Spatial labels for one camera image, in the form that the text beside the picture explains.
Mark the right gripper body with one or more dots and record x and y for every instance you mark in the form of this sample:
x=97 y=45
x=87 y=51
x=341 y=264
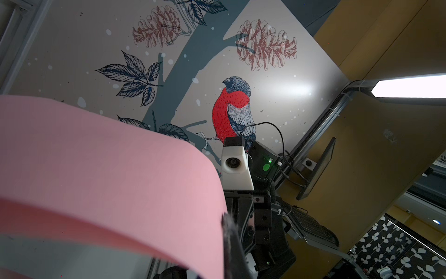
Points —
x=252 y=213

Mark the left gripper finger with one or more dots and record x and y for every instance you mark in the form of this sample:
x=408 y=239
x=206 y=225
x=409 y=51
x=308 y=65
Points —
x=235 y=266

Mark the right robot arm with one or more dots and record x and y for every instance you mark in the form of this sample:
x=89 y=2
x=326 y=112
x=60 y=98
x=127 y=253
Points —
x=273 y=260

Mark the black keyboard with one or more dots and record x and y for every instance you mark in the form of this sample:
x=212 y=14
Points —
x=307 y=227

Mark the computer monitor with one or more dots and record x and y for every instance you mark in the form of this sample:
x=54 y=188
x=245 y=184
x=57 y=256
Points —
x=318 y=170

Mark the ceiling light panel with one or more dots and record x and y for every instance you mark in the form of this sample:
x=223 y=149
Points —
x=426 y=87

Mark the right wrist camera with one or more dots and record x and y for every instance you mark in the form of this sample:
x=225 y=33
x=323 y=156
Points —
x=235 y=166

